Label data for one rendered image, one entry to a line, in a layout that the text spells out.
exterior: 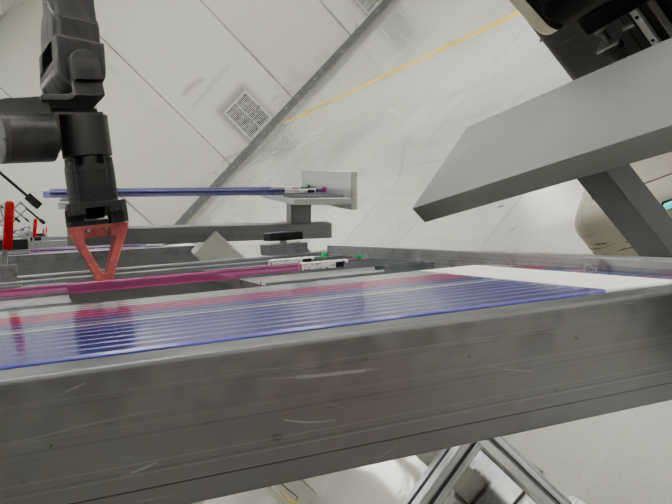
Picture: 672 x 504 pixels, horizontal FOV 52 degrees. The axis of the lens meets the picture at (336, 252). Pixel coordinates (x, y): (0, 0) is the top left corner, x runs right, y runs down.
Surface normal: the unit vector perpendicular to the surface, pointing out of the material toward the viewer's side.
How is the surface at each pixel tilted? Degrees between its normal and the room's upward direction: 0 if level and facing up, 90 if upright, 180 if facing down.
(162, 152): 90
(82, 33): 95
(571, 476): 0
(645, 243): 90
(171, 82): 90
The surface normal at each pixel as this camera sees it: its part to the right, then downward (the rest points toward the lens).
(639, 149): -0.52, 0.73
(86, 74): 0.61, -0.21
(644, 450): -0.68, -0.67
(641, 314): 0.39, 0.03
